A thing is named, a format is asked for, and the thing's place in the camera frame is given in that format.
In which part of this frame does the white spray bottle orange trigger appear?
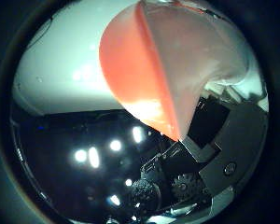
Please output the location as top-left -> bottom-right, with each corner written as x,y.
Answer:
98,0 -> 269,142

